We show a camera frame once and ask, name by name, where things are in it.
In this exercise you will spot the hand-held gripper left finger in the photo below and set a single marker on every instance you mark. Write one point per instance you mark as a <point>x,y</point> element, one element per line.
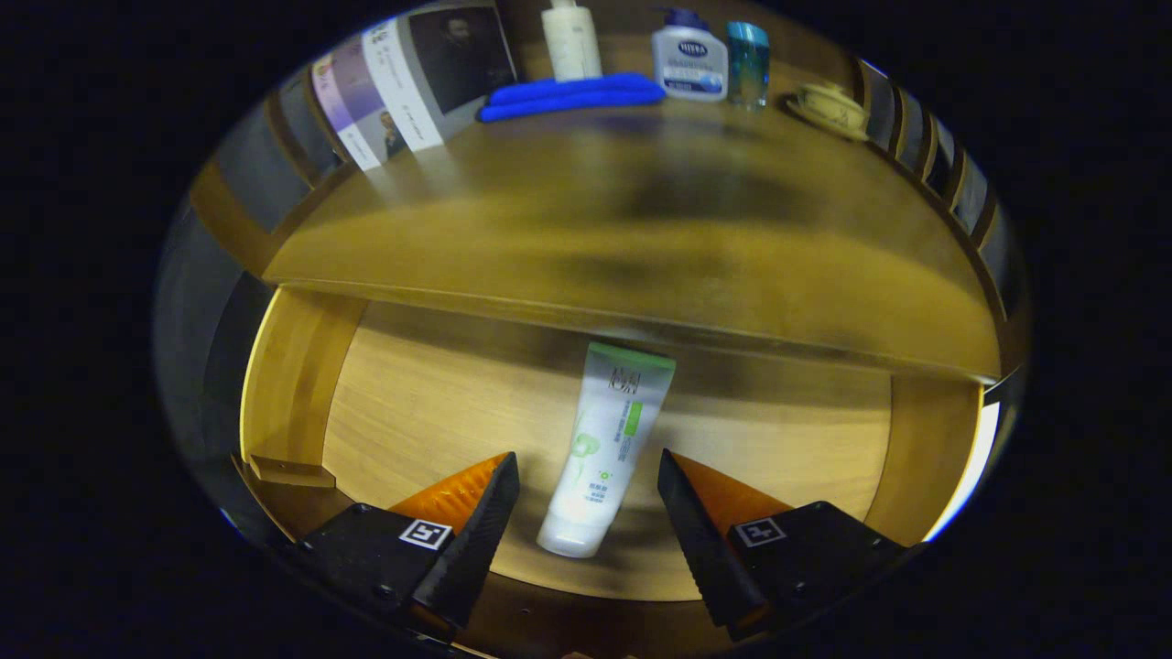
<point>476,540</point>

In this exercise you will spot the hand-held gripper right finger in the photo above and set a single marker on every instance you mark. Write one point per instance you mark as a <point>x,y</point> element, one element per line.
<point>700,540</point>

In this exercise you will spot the white green cleanser tube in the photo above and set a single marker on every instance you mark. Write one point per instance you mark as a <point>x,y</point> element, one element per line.
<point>604,439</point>

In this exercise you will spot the wooden drawer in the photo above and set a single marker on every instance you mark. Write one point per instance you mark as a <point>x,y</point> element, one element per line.
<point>439,403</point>

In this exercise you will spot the wooden countertop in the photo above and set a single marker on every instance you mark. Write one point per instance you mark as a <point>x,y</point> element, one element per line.
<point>641,210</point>

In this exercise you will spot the wooden cabinet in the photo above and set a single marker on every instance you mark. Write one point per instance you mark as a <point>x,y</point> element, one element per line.
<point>220,215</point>

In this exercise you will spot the purple book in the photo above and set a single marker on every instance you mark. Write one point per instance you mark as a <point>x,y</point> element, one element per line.
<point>352,110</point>

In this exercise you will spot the blue folded cloth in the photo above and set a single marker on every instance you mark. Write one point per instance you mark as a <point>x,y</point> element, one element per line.
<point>572,94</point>

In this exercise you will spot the white book with portrait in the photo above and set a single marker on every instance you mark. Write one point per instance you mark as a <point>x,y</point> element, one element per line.
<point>430,82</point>

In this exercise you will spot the teal glass bottle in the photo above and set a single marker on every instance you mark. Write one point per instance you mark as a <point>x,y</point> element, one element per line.
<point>748,64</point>

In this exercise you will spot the white bottle blue pump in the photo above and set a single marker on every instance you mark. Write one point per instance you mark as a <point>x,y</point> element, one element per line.
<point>689,59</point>

